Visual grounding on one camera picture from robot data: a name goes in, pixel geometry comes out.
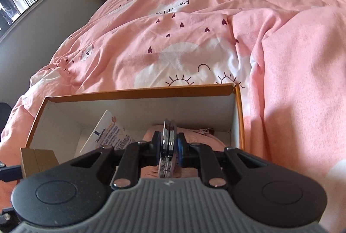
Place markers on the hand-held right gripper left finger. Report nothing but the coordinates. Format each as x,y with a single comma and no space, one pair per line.
157,150

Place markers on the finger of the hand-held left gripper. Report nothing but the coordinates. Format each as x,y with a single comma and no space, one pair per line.
5,212
10,173

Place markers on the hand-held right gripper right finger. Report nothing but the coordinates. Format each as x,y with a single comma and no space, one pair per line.
183,152

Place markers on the pink fabric pouch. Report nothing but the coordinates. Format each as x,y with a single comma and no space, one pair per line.
200,138

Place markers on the beige cardboard box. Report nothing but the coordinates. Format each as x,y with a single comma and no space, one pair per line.
37,161

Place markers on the orange cardboard box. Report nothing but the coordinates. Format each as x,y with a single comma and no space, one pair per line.
135,106

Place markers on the white lotion tube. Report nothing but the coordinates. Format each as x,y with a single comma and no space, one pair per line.
108,130

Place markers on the dark round object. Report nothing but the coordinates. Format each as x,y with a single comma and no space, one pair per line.
4,116

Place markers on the pink printed blanket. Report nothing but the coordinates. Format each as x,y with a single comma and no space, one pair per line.
216,33

